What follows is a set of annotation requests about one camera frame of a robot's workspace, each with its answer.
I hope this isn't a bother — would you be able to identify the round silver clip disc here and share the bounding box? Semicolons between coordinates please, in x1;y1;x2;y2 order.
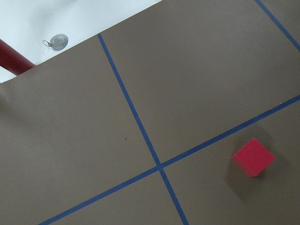
43;34;68;51

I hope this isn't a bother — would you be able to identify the dark red cylinder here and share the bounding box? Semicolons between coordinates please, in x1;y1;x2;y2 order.
0;39;35;76

